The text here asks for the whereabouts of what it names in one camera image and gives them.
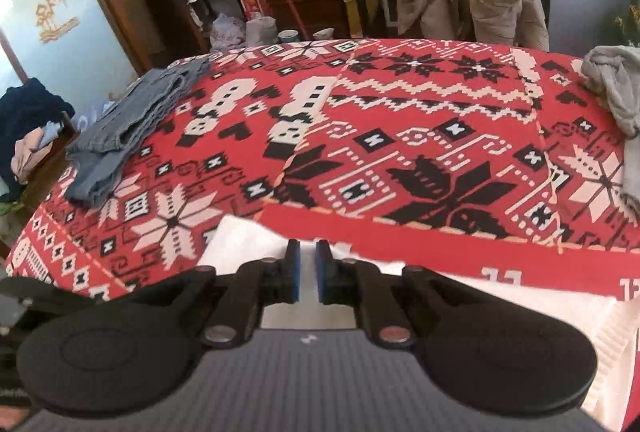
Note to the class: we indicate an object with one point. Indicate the blue pet bowl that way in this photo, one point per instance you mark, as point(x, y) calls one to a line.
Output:
point(288, 36)

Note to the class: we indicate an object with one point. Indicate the small Christmas tree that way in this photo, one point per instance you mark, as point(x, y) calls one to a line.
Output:
point(627, 24)

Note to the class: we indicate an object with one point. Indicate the yellow paper bag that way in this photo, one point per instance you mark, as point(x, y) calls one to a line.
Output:
point(357, 12)

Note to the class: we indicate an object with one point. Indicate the navy garment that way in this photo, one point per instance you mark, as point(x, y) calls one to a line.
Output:
point(25, 107)

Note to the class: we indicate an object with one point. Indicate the red carton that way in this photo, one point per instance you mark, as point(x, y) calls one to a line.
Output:
point(255, 4)

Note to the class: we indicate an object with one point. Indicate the red patterned blanket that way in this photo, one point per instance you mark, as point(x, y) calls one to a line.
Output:
point(400, 122)

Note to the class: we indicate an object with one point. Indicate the white knit vest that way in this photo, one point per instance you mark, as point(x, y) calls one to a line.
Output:
point(235, 242)

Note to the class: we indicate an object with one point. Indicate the grey shirt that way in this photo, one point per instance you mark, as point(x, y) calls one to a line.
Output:
point(615, 82)

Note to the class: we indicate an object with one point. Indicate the wooden stool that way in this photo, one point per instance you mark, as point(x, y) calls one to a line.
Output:
point(50, 169)

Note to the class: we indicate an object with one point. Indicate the white sack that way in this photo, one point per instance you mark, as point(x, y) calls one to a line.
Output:
point(261, 31)

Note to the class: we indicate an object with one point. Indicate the white pet bowl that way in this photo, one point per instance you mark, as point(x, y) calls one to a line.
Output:
point(323, 34)

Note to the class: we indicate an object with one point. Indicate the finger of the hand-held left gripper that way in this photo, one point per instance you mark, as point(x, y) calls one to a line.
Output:
point(65, 293)

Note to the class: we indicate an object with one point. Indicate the pale clothes pile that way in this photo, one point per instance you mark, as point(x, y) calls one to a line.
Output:
point(35, 147)

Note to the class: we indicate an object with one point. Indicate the white plastic bag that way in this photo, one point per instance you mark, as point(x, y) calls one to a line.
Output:
point(227, 34)

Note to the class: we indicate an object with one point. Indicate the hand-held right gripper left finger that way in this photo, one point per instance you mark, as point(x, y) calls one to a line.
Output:
point(296, 272)

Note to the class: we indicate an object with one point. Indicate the folded blue jeans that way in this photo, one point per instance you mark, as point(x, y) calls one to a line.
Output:
point(130, 122)

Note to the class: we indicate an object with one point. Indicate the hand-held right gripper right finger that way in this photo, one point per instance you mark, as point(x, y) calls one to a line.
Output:
point(320, 272)

